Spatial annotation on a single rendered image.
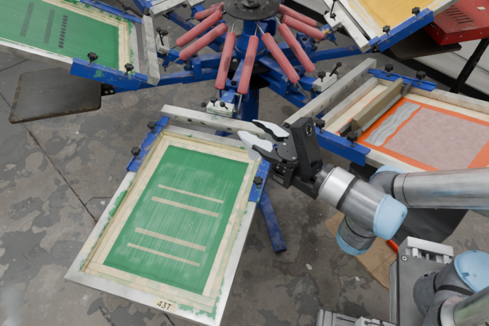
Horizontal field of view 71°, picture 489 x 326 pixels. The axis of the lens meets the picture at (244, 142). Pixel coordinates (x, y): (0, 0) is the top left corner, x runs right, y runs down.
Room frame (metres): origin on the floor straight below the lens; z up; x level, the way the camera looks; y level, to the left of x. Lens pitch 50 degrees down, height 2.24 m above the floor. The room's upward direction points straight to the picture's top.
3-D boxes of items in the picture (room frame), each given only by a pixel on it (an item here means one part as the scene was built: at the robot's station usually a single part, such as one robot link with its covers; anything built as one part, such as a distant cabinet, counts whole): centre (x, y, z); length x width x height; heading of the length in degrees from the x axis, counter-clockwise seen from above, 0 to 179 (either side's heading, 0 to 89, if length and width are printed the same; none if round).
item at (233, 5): (1.72, -0.04, 0.67); 0.39 x 0.39 x 1.35
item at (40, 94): (1.56, 0.61, 0.91); 1.34 x 0.40 x 0.08; 104
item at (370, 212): (0.32, -0.24, 1.65); 0.11 x 0.08 x 0.09; 51
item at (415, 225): (0.79, -0.67, 0.79); 0.46 x 0.09 x 0.33; 44
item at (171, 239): (0.85, 0.21, 1.05); 1.08 x 0.61 x 0.23; 164
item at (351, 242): (0.33, -0.25, 1.56); 0.11 x 0.08 x 0.11; 141
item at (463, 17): (2.06, -1.42, 1.06); 0.61 x 0.46 x 0.12; 104
